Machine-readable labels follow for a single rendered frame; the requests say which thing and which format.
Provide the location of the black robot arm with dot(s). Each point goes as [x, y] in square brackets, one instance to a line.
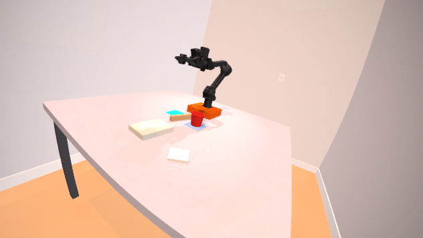
[209, 91]

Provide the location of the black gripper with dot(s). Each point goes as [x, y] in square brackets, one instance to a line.
[192, 61]

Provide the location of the red cup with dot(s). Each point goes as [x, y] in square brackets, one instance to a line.
[196, 119]

